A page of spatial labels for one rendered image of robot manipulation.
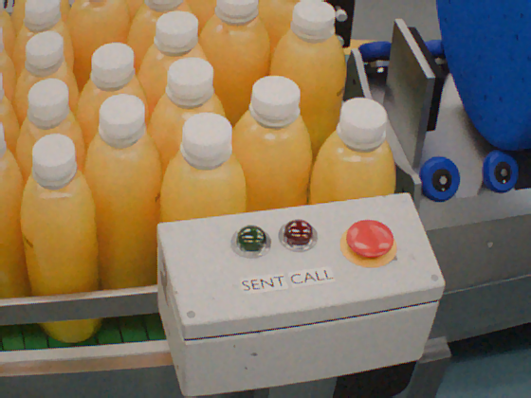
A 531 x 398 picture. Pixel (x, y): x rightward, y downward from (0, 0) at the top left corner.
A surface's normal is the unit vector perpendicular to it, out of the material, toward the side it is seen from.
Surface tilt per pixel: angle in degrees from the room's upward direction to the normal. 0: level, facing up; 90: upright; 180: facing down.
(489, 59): 90
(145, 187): 80
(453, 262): 70
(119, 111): 0
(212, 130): 0
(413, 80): 90
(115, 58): 0
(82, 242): 90
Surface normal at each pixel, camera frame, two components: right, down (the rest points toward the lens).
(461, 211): 0.22, 0.12
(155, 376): 0.23, 0.70
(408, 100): -0.97, 0.11
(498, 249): 0.24, 0.43
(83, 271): 0.65, 0.57
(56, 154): 0.07, -0.70
